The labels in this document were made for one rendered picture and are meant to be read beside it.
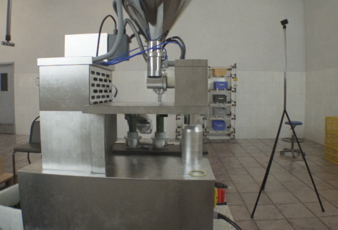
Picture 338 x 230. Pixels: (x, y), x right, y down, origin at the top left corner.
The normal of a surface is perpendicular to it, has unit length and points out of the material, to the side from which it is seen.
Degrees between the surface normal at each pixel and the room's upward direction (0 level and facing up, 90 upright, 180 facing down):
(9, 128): 90
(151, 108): 90
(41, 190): 90
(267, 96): 90
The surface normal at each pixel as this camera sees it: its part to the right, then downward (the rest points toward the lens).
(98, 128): -0.05, 0.05
